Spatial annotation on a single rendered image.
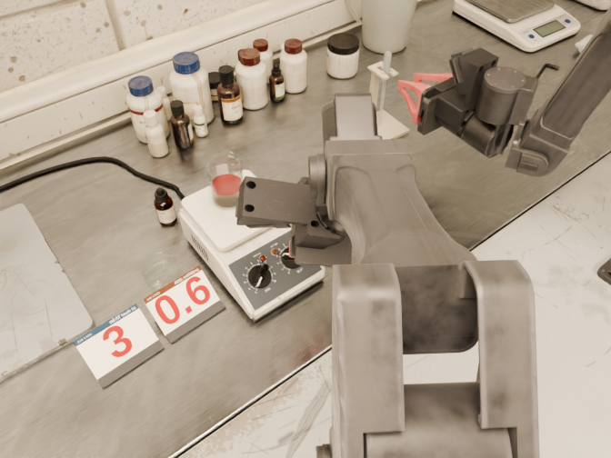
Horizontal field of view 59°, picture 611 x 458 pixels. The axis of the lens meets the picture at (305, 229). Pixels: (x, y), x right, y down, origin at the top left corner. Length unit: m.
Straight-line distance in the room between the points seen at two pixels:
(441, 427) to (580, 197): 0.79
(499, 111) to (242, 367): 0.49
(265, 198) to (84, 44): 0.63
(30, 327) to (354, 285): 0.64
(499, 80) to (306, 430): 0.52
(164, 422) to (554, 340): 0.52
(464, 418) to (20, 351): 0.65
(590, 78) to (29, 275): 0.81
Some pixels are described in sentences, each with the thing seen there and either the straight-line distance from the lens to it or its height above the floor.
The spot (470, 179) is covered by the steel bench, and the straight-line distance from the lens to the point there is 0.99.
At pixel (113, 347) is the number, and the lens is 0.76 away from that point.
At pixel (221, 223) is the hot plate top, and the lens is 0.77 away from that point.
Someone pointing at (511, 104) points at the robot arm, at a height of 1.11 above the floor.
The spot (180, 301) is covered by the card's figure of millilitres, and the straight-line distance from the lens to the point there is 0.78.
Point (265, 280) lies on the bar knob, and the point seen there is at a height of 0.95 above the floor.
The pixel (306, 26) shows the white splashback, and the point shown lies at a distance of 1.29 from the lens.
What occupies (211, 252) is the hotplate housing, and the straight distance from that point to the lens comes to 0.77.
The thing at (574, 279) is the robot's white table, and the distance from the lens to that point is 0.90.
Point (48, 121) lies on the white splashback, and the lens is 1.09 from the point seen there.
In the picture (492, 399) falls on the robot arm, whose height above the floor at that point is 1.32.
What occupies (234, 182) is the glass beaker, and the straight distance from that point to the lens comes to 0.75.
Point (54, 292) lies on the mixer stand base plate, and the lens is 0.86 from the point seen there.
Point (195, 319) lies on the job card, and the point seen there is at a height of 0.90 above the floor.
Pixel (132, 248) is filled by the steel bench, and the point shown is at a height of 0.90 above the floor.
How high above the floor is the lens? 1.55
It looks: 48 degrees down
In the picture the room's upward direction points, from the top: straight up
